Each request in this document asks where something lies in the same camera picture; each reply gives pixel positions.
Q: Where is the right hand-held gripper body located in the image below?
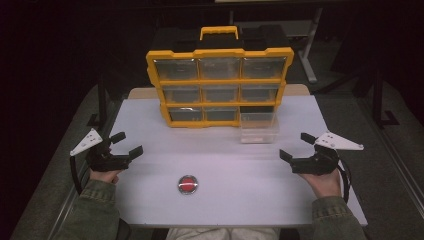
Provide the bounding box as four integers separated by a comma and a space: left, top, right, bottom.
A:
289, 130, 365, 177

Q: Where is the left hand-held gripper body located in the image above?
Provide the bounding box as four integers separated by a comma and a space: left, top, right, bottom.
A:
69, 128, 134, 173

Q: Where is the clear plastic drawer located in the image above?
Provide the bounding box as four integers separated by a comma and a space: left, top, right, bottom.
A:
238, 111, 280, 145

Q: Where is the round red silver-rimmed badge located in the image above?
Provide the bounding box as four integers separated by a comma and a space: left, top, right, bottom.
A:
176, 174, 200, 196

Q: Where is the yellow drawer organizer cabinet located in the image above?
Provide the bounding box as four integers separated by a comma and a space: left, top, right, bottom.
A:
145, 25, 296, 130

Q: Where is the person's left hand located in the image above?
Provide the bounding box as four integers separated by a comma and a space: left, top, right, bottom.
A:
88, 167, 124, 185

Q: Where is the person's right hand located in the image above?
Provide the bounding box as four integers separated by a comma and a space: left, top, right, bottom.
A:
297, 167, 343, 200

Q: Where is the black metal stand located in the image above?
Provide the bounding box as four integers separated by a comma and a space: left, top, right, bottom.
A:
86, 73, 110, 128
370, 65, 401, 130

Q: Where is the black cable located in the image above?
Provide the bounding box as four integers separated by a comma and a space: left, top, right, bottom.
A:
335, 162, 353, 205
68, 155, 84, 196

